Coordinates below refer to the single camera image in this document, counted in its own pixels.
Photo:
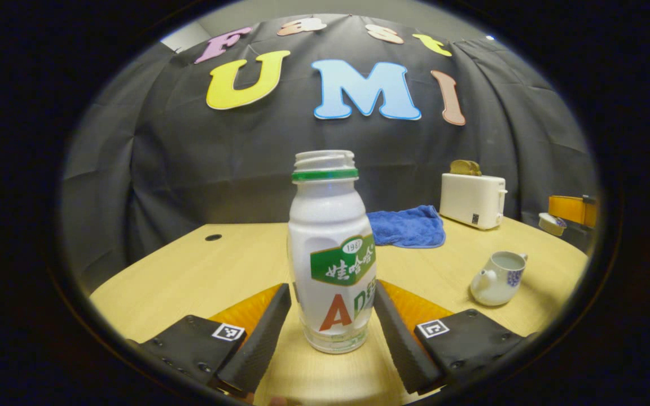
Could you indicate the white teacup lid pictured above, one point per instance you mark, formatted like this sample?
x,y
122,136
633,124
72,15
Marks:
x,y
552,224

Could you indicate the brown toast slice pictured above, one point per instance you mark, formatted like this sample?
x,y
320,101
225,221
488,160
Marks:
x,y
465,168

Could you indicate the white blue-patterned teacup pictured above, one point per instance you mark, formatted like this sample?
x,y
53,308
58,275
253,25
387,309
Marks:
x,y
494,287

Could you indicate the white plastic water bottle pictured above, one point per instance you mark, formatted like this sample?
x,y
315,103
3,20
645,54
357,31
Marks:
x,y
325,214

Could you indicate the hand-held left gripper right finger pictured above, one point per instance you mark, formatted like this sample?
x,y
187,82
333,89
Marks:
x,y
401,344

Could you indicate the blue towel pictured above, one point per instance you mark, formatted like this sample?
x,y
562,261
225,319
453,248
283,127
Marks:
x,y
407,228

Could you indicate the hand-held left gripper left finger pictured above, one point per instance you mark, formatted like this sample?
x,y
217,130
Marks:
x,y
263,344

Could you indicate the black backdrop cloth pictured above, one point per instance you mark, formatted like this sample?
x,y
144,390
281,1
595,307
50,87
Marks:
x,y
218,163

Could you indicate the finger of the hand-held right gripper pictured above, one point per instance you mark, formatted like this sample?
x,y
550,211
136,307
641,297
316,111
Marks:
x,y
570,210

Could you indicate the white toaster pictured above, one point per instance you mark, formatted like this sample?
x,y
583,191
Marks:
x,y
469,200

